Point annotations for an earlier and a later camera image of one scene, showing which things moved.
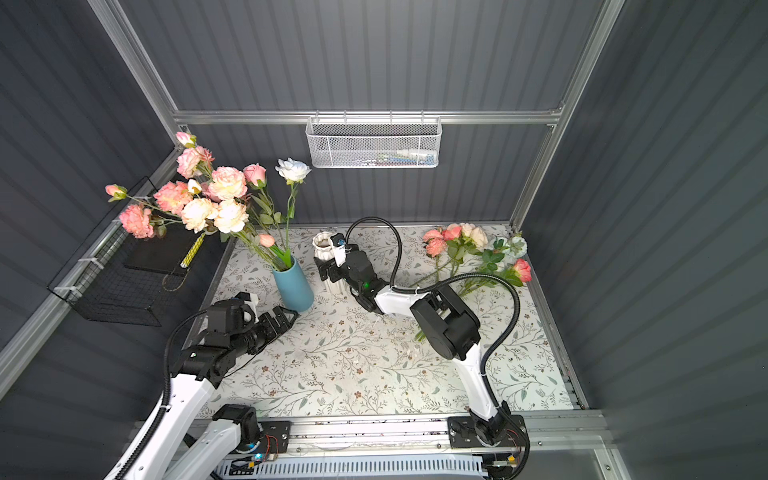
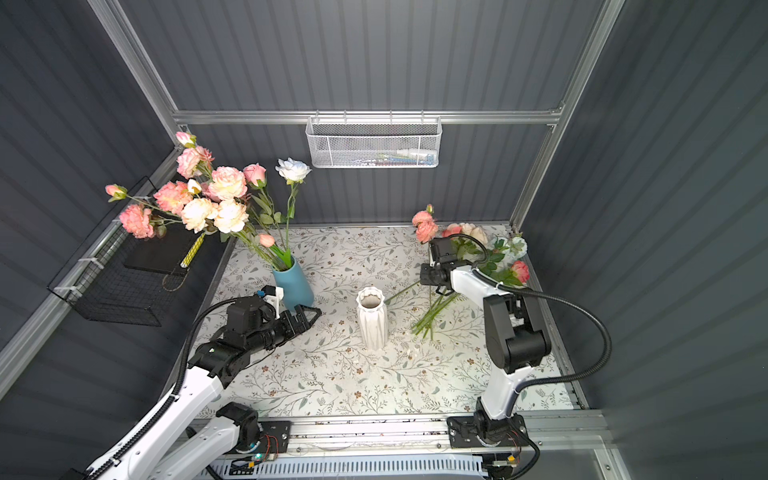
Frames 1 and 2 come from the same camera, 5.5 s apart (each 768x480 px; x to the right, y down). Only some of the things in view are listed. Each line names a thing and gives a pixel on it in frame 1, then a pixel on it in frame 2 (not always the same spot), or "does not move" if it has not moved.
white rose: x=293 y=172 does not move
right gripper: x=335 y=270 to x=426 y=279
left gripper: x=274 y=331 to x=304 y=325
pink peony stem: x=225 y=184 does not move
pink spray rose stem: x=143 y=222 does not move
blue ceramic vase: x=295 y=288 does not move
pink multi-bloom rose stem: x=193 y=161 does not move
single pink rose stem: x=255 y=175 does not move
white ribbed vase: x=324 y=249 to x=373 y=317
